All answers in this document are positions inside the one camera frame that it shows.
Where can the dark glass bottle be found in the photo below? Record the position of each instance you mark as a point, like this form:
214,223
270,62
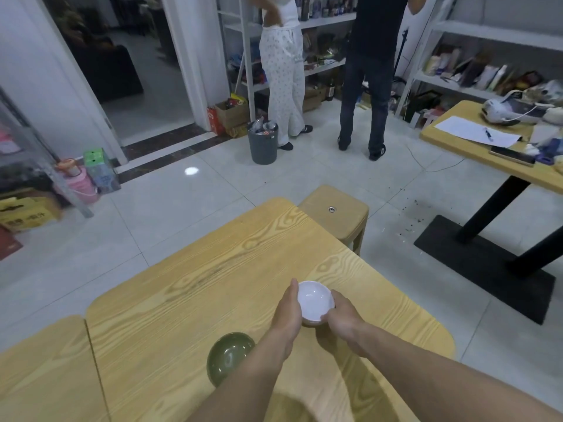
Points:
329,91

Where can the person's right forearm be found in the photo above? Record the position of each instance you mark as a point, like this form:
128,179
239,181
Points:
440,382

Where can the black table base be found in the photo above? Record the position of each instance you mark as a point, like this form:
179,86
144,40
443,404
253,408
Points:
488,259

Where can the yellow cardboard box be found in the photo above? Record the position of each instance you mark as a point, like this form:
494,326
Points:
28,213

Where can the red carton box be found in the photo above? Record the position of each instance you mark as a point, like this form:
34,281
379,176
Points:
214,120

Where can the green bowl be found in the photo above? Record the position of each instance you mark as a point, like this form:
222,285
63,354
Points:
228,355

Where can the pink water bottle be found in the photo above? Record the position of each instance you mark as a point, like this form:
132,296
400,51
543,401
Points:
81,186

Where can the dark red box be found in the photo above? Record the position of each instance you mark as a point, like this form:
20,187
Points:
9,243

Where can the white metal shelf unit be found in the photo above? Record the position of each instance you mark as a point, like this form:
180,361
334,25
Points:
246,28
484,32

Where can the person's left thumb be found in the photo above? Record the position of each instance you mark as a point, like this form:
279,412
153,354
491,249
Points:
294,289

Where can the green plastic stool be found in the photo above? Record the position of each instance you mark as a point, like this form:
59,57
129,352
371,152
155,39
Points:
102,171

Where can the dark sofa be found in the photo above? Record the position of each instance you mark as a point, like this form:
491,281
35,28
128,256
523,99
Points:
110,72

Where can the black smartphone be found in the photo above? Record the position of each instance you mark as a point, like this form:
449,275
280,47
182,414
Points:
512,155

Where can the white bowl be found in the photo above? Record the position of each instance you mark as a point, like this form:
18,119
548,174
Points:
316,303

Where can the white electric appliance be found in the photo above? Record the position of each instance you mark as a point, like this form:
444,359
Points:
506,112

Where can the person's right hand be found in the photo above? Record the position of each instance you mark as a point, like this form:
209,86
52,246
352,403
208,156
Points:
345,325

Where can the person's left forearm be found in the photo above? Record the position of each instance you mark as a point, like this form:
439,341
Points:
250,377

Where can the brown cardboard box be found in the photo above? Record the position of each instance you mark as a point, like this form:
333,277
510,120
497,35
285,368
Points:
233,116

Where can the pen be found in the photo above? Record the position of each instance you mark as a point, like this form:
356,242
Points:
488,134

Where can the person's left hand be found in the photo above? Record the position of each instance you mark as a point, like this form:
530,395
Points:
283,318

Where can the wooden stool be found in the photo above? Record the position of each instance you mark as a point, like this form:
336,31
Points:
334,210

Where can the white paper sheet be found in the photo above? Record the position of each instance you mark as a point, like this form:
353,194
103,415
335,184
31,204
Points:
470,131

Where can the grey trash bin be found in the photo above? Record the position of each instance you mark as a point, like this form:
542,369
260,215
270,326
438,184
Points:
263,147

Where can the person's right thumb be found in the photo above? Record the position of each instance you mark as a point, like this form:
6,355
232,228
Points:
339,299

